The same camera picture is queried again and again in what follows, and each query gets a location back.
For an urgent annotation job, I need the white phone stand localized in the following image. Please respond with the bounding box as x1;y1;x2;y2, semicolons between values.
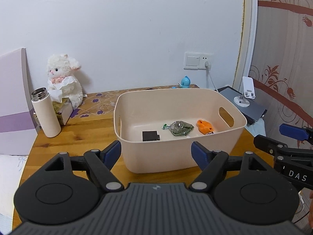
233;76;256;108

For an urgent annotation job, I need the purple white board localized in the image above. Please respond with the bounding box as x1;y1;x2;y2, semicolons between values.
1;48;38;155

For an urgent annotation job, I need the black small box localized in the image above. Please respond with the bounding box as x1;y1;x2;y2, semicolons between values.
142;130;160;142

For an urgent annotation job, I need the grey laptop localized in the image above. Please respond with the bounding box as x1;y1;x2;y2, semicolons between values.
218;86;267;125

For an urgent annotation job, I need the blue small figurine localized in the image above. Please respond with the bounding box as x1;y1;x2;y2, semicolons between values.
178;76;191;88

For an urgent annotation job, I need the white charger plug cable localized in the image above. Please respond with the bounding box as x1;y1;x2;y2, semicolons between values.
204;60;220;93

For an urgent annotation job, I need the beige plastic storage basket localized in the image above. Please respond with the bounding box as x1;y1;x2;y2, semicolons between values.
113;88;247;174

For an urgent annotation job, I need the tissue box with tissue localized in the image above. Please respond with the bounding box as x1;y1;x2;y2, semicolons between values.
48;76;76;126

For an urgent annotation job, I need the cream thermos bottle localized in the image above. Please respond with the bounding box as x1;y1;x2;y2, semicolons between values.
31;88;61;138

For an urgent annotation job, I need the dried lavender sachet bag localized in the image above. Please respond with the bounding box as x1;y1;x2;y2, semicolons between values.
162;120;194;137

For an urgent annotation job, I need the white plush lamb toy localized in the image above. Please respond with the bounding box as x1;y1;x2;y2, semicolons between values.
47;54;83;109

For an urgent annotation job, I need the orange cloth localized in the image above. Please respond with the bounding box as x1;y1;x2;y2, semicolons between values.
197;119;214;135

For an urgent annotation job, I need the white wall switch socket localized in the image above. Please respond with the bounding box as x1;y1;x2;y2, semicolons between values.
184;52;213;70

